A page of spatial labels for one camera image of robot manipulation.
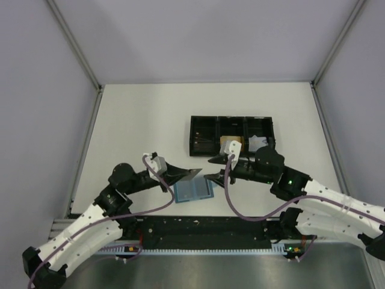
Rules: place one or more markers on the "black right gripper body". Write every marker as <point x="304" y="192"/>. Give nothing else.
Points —
<point x="244" y="170"/>

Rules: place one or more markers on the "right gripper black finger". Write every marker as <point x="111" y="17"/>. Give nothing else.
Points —
<point x="218" y="159"/>
<point x="217" y="178"/>

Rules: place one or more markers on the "blue leather card holder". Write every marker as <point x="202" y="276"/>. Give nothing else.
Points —
<point x="210" y="186"/>

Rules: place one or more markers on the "grey card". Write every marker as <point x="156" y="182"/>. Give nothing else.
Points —
<point x="202" y="189"/>

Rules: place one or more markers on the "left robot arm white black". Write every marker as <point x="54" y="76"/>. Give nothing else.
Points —
<point x="104" y="221"/>

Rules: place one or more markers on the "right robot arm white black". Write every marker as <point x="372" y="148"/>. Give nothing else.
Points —
<point x="309" y="208"/>

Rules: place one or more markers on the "gold cards stack in tray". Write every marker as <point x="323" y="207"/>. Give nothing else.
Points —
<point x="225" y="138"/>

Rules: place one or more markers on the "dark card in left sleeve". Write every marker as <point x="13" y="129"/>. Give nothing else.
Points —
<point x="185" y="191"/>

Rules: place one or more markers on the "black VIP cards stack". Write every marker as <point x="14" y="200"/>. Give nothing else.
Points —
<point x="204" y="142"/>

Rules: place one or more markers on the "silver cards stack in tray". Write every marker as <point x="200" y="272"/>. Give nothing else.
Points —
<point x="255" y="142"/>

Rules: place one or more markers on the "black three-compartment tray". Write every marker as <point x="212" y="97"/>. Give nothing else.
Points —
<point x="244" y="126"/>

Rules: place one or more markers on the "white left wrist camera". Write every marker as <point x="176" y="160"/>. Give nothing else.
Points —
<point x="156" y="163"/>

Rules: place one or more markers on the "aluminium frame profile left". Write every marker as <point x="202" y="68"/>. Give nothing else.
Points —
<point x="58" y="226"/>

